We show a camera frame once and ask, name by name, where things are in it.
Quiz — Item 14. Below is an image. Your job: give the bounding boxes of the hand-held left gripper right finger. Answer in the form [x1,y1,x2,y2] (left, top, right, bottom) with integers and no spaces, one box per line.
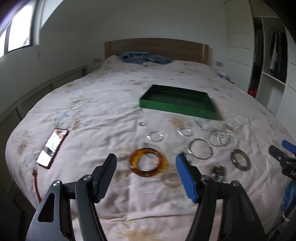
[175,152,269,241]

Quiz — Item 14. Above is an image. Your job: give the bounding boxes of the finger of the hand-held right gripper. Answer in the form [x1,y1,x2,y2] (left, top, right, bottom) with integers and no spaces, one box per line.
[282,140,296,154]
[269,146,296,164]

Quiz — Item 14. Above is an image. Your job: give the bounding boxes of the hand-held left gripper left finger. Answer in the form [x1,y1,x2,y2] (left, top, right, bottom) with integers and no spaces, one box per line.
[25,153,117,241]

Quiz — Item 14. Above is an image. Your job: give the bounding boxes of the clear glass bangle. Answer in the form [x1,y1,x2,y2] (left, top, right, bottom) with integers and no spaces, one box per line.
[162,173,183,189]

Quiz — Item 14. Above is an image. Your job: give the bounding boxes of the large silver bangle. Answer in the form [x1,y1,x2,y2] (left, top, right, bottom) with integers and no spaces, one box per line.
[188,138,213,160]

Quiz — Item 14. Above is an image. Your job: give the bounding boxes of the dark beaded bracelet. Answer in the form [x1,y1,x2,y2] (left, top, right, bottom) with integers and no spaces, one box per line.
[209,166,227,182]

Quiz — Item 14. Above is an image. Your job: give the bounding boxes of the amber resin bangle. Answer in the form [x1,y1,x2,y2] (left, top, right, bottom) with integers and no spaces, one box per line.
[129,148,169,178]

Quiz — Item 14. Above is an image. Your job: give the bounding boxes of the dark grey stone bangle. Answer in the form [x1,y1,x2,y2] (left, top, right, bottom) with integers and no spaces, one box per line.
[230,149,251,172]

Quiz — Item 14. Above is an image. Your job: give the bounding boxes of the thin silver bangle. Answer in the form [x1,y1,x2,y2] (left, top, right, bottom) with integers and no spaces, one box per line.
[218,132,231,146]
[208,130,229,147]

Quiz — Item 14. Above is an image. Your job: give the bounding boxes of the small silver bangle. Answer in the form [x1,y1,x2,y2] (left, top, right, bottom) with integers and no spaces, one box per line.
[178,127,193,137]

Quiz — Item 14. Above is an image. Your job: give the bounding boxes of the twisted silver bangle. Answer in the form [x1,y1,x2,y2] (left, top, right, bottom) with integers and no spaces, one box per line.
[147,131,165,142]

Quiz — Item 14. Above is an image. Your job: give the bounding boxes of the green jewelry tray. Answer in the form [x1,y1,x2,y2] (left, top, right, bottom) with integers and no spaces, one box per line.
[139,85,222,121]

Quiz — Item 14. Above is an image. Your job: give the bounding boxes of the person's right hand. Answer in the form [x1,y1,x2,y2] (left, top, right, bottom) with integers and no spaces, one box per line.
[282,181,296,211]

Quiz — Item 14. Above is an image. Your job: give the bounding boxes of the smartphone with red case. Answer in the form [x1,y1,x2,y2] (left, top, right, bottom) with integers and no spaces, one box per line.
[36,128,69,169]

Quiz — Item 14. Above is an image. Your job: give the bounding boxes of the bed with floral sheet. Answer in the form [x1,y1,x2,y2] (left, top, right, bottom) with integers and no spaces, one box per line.
[6,54,296,241]

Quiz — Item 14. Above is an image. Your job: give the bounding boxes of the hanging dark clothes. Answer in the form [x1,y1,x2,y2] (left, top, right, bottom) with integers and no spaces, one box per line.
[269,31,287,82]

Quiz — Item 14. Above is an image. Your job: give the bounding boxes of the white open wardrobe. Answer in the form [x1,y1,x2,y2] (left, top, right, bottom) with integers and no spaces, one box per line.
[225,0,296,130]

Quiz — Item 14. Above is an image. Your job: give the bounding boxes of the blue folded blanket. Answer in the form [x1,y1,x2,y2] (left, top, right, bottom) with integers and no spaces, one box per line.
[120,51,173,65]

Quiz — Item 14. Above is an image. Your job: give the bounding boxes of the wooden headboard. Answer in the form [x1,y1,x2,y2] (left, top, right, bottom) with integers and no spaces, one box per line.
[105,38,210,66]

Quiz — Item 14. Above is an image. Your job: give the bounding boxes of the window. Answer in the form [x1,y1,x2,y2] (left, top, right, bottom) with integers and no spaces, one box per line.
[0,0,41,58]

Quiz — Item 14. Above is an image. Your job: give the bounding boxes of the red charging cable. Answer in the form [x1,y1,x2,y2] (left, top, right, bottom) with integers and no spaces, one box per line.
[32,166,42,202]

